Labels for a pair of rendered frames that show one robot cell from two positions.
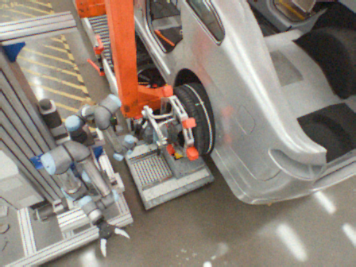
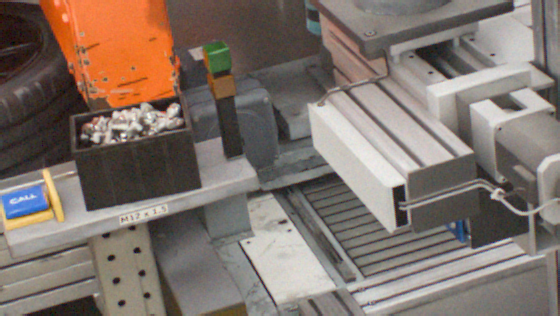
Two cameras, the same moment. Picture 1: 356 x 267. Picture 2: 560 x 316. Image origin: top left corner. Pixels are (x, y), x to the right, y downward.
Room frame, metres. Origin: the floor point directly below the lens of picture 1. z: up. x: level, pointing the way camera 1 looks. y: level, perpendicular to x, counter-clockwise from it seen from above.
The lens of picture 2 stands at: (0.76, 2.58, 1.56)
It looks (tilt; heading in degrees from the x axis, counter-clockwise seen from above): 26 degrees down; 290
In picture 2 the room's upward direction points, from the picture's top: 10 degrees counter-clockwise
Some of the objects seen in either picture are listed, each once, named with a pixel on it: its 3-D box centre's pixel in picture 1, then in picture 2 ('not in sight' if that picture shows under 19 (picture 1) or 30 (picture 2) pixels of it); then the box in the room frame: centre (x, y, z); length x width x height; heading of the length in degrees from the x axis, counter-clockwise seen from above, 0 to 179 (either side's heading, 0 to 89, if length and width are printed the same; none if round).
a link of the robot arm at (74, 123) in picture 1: (74, 125); not in sight; (1.13, 0.83, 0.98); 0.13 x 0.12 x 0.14; 161
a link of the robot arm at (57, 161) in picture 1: (66, 176); not in sight; (0.62, 0.64, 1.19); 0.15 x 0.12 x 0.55; 139
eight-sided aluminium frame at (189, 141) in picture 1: (175, 125); not in sight; (1.38, 0.03, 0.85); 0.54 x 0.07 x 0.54; 33
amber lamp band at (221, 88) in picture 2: not in sight; (221, 84); (1.49, 0.65, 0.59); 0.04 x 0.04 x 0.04; 33
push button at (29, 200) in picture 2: not in sight; (24, 204); (1.80, 0.85, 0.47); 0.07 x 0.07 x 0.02; 33
